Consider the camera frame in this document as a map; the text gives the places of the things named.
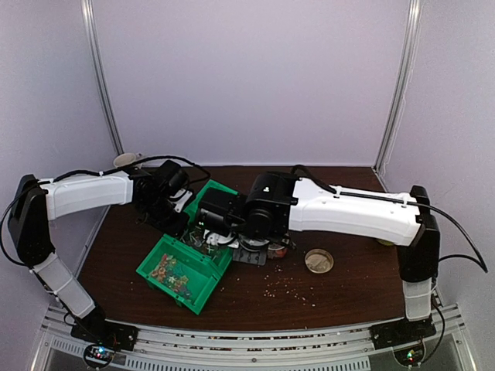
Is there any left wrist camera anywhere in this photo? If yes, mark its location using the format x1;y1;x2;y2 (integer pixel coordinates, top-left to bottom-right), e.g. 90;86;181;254
154;160;189;199

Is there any gold jar lid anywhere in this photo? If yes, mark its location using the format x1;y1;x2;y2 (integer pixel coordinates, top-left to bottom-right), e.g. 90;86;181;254
305;249;334;274

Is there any left aluminium corner post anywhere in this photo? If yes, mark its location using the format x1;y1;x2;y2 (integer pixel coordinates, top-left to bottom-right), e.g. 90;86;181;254
80;0;124;155

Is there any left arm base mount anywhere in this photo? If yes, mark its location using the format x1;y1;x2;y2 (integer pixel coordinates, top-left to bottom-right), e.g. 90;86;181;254
70;322;138;351

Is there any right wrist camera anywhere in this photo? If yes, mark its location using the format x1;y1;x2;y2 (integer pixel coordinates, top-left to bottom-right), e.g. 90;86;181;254
196;194;246;236

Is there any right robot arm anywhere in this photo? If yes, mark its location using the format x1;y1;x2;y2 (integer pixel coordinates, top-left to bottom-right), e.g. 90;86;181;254
196;165;440;342

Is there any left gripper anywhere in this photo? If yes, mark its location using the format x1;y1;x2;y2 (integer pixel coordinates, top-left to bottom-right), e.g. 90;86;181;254
140;194;190;237

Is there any right aluminium corner post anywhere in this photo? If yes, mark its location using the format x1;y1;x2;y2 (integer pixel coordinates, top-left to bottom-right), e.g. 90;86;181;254
374;0;422;176

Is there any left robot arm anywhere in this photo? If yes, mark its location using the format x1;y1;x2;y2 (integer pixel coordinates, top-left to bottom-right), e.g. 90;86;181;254
2;168;193;343

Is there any green bowl right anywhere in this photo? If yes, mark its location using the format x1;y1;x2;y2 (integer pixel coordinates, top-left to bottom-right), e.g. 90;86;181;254
377;239;394;247

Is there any green bin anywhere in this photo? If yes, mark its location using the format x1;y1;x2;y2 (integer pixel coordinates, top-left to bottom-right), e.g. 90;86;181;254
136;235;231;315

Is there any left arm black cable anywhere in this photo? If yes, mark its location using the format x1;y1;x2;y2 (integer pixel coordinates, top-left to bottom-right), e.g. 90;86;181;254
0;155;210;271

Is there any white ceramic mug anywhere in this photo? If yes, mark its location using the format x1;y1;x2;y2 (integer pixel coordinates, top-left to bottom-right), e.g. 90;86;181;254
113;152;142;168

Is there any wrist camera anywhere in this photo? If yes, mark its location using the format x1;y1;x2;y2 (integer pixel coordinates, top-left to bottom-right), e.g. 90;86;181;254
154;160;189;199
196;194;246;236

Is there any aluminium front rail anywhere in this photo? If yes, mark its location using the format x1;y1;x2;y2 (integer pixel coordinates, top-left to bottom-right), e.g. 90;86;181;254
38;305;469;371

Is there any lollipop candies pile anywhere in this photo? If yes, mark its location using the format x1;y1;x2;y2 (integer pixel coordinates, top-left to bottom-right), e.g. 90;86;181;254
179;227;221;258

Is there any clear plastic jar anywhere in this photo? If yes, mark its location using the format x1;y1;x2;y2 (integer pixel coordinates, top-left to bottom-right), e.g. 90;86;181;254
267;243;288;260

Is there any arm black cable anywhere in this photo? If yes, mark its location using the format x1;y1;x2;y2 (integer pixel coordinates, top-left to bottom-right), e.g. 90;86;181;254
0;155;210;271
292;164;489;360

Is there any aluminium corner post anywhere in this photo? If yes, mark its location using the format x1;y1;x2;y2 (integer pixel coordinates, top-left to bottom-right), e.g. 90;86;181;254
80;0;124;155
374;0;422;176

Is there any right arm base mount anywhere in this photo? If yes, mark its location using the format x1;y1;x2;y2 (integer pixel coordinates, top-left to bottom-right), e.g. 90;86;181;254
369;318;436;349

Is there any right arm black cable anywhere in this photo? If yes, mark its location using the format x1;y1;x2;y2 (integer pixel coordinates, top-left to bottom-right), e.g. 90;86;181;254
292;164;489;360

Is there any star candies pile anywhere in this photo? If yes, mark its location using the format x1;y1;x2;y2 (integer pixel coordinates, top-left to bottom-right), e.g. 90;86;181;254
150;254;192;299

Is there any green bin compartment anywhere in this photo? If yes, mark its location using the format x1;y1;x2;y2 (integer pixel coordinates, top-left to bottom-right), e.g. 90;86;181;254
176;226;232;278
183;180;238;218

